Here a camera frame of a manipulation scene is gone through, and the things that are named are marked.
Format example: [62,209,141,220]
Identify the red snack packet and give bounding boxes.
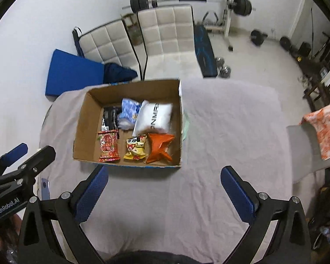
[98,130,120,162]

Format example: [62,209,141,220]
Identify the black pouch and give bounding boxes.
[101,106,121,132]

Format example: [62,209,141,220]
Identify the yellow panda snack packet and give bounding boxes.
[123,134,148,161]

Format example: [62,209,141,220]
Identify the light blue soft packet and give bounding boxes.
[118,98,141,130]

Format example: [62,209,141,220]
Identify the white soft packet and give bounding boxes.
[132,100,173,136]

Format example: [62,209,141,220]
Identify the orange snack packet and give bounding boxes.
[146,133,175,163]

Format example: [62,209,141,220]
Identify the person's left hand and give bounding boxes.
[0,214,22,263]

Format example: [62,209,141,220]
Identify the grey office chair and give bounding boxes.
[287,123,330,183]

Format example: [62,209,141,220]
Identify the blue foam mat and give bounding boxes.
[45,49,104,97]

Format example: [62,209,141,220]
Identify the dark fuzzy sleeve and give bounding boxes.
[105,250,200,264]

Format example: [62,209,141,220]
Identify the dark blue cloth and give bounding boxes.
[103,63,138,84]

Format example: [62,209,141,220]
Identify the open cardboard box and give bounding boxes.
[73,79,182,168]

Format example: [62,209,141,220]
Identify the orange white floral towel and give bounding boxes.
[301,104,330,160]

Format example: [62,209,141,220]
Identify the grey table cloth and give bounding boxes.
[40,79,292,263]

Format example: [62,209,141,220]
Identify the white quilted chair left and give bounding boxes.
[72,19,143,80]

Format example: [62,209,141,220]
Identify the white quilted chair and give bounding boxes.
[137,4,203,80]
[72,19,143,80]

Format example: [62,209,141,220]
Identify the brown wooden chair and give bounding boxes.
[303,82,330,112]

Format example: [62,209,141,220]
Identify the chrome dumbbell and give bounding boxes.
[215,57,231,79]

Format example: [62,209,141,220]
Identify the white quilted chair right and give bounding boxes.
[137,4,203,80]

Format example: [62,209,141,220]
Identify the barbell on rack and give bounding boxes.
[121,0,256,16]

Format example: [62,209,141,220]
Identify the black blue weight bench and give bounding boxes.
[194,25,218,77]

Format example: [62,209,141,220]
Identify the floor barbell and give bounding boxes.
[250,29,292,51]

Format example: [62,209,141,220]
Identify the white barbell rack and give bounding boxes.
[146,0,238,51]

